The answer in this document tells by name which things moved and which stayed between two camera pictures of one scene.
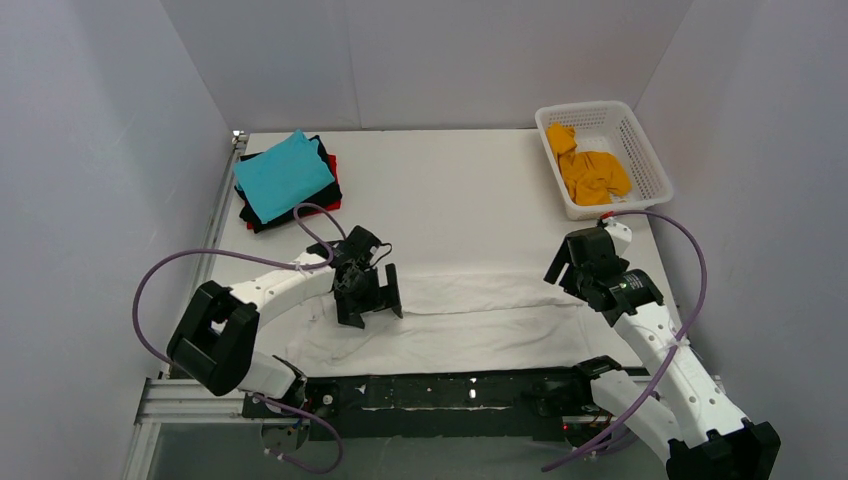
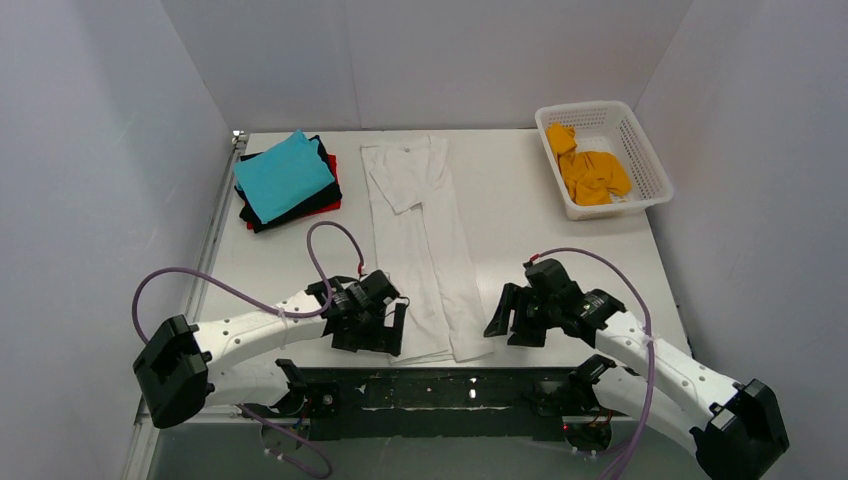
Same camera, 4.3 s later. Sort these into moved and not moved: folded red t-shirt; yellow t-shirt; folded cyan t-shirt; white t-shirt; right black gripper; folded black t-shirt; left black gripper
Moved: right black gripper; left black gripper; white t-shirt
Not moved: folded cyan t-shirt; folded black t-shirt; yellow t-shirt; folded red t-shirt
